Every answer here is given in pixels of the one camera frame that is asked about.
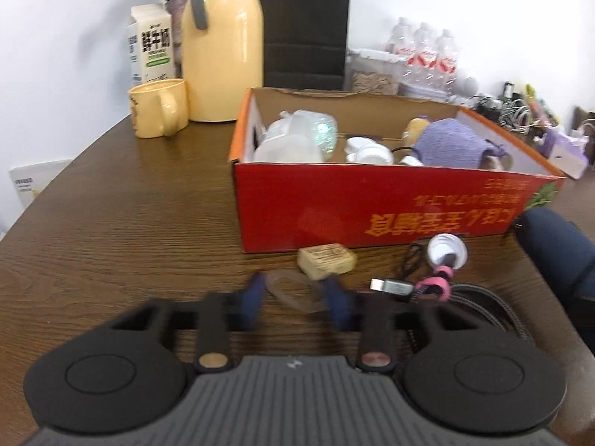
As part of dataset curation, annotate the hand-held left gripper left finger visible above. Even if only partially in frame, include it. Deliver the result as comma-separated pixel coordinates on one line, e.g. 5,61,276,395
109,274,268,375

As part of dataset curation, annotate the black paper bag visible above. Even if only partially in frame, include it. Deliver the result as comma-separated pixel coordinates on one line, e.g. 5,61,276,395
248,0,351,91

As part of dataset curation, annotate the yellow thermos jug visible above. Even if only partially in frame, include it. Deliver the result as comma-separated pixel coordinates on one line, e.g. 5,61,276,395
181,0,265,123

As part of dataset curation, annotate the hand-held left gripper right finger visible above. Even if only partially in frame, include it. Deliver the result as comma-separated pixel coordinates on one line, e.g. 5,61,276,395
323,274,470,375

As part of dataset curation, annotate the yellow mug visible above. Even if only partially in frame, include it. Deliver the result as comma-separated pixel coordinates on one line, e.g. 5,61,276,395
128,79,189,139

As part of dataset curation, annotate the navy zip pouch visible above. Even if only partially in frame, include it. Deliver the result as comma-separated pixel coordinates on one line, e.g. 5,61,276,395
516,207,595,330

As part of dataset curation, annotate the grey braided cable pink tie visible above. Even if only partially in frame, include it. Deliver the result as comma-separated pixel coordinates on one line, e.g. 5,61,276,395
369,265,540,349

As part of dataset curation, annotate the yellow white hamster plush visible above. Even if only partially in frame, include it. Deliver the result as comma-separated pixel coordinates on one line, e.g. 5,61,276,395
402,117,431,147

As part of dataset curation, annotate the white round charger puck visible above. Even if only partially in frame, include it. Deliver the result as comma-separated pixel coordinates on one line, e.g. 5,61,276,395
427,235,468,270

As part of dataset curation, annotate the purple glass vase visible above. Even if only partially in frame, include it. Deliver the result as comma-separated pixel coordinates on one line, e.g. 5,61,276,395
165,0,190,77

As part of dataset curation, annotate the brown chair back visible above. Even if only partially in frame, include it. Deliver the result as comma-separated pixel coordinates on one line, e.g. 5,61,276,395
574,107,595,168

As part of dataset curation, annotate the small clear lidded box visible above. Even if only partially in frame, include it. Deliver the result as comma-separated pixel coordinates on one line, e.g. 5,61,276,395
400,81,449,102

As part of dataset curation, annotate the red cardboard box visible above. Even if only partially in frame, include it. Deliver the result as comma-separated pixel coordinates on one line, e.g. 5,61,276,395
229,87,567,254

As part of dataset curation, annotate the clear plastic piece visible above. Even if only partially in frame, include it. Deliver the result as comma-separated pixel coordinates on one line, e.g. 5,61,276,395
265,272,328,314

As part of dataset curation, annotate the black charger cable bundle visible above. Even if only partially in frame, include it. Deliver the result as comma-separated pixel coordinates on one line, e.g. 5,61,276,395
469,94,503,117

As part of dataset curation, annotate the white board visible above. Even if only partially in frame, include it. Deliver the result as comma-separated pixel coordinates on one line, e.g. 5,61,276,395
8,160,73,207

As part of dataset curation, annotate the clear snack storage container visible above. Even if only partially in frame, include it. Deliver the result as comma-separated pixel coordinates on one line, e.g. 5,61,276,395
348,49,403,96

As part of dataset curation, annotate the tan wrapped cube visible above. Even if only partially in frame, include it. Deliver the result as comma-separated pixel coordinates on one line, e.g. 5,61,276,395
297,243,358,281

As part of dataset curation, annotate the purple burlap pouch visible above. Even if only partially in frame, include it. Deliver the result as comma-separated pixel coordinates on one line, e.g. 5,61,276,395
414,118,506,168

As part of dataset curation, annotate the white milk carton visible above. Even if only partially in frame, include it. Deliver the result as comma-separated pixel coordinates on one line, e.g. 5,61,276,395
126,4,176,88

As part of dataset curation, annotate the large ribbed white cap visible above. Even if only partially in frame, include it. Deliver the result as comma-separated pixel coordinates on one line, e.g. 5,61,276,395
348,145,393,164

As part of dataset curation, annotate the black usb cable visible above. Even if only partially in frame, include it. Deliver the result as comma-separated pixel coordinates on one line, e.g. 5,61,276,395
399,240,431,283

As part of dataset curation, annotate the white charger cable bundle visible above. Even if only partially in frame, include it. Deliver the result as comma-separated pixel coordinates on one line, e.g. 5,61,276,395
499,102,535,131

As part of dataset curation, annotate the colourful snack packet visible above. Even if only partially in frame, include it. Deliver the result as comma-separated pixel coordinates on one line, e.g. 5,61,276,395
525,84,561,128

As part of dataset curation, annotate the purple tissue pack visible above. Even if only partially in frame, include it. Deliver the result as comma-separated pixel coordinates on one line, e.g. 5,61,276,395
541,127,590,180

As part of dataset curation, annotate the white robot toy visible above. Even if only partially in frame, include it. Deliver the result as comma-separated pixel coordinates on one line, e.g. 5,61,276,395
453,77,479,100

